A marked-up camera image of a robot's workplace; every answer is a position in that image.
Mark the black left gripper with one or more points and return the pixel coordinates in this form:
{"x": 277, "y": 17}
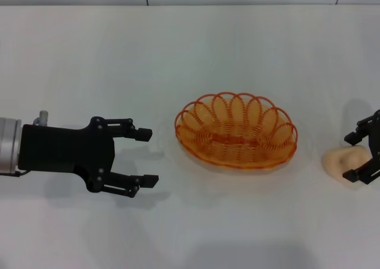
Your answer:
{"x": 65, "y": 147}

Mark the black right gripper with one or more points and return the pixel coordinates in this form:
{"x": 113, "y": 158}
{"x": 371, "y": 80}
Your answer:
{"x": 375, "y": 145}

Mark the beige steamed bun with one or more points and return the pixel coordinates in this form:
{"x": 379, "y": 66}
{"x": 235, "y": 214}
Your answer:
{"x": 335, "y": 162}

